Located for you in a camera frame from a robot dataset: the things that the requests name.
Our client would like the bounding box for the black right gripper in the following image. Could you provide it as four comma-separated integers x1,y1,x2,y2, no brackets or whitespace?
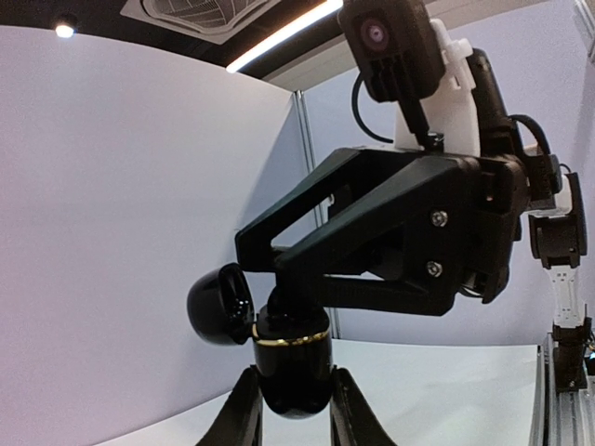
235,148,530,316

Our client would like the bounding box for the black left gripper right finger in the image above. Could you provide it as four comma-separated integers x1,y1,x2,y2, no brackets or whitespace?
330,368,397,446

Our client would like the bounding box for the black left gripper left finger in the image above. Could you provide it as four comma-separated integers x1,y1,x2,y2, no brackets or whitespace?
197,366,263,446

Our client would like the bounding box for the small black charging case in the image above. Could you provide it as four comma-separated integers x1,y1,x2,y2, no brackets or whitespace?
186,263,333,419

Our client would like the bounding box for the black stem earbud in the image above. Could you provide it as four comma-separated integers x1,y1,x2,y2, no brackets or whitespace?
267,273,328,327

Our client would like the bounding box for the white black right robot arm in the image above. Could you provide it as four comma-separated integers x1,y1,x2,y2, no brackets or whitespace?
235,49,592,392

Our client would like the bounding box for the ceiling light strip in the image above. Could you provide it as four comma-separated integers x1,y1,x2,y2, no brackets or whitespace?
226,1,343,73

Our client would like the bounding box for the ceiling air vent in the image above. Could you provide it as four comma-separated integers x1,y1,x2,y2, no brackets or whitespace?
121,0,280,45

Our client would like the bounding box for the round ceiling spotlight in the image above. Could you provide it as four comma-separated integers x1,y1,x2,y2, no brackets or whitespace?
54,14,78,39

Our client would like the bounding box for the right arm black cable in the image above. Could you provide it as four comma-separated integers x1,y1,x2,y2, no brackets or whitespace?
350,69,401,145

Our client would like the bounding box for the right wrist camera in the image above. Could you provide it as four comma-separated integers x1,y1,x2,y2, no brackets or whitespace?
337,0,483,157

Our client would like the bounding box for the front aluminium rail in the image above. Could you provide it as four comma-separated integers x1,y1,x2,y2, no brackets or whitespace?
528,334,594,445

